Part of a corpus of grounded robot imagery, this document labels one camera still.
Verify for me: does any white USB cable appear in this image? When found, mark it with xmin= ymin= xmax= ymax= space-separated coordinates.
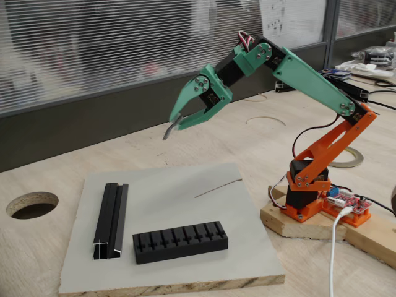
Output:
xmin=327 ymin=206 xmax=352 ymax=297

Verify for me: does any wooden plank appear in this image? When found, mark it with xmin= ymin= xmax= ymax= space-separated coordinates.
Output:
xmin=321 ymin=213 xmax=396 ymax=270

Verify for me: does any white plastic part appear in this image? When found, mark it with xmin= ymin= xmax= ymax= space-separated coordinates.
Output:
xmin=335 ymin=60 xmax=394 ymax=80

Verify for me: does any black power cable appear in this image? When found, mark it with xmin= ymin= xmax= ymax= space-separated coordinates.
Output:
xmin=354 ymin=193 xmax=396 ymax=217

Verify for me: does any long black frame profile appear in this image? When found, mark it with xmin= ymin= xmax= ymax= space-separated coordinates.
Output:
xmin=274 ymin=75 xmax=371 ymax=105

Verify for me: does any grey chipboard panel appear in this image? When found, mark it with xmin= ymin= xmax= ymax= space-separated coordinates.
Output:
xmin=58 ymin=163 xmax=286 ymax=295

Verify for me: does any small thin metal blade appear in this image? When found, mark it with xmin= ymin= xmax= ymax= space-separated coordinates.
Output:
xmin=163 ymin=114 xmax=183 ymax=140

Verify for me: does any stack of blue cards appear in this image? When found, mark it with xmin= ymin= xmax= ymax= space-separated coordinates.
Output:
xmin=317 ymin=68 xmax=353 ymax=82

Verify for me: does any tape roll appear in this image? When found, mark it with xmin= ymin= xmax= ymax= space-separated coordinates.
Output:
xmin=330 ymin=145 xmax=365 ymax=168

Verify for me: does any black aluminium profile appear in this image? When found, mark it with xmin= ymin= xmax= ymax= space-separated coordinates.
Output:
xmin=92 ymin=183 xmax=129 ymax=262

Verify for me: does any printed paper sheet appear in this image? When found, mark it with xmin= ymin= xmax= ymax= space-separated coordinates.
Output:
xmin=259 ymin=0 xmax=328 ymax=55

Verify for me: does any red controller board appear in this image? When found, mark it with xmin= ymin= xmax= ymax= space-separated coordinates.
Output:
xmin=324 ymin=184 xmax=371 ymax=215

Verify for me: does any black slotted holder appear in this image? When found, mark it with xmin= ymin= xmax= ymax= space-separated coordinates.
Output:
xmin=132 ymin=221 xmax=230 ymax=264

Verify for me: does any wooden mounting block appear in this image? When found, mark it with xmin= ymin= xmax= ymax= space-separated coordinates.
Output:
xmin=259 ymin=184 xmax=348 ymax=243

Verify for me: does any black ribbed device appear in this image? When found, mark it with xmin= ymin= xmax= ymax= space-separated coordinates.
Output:
xmin=352 ymin=46 xmax=396 ymax=67

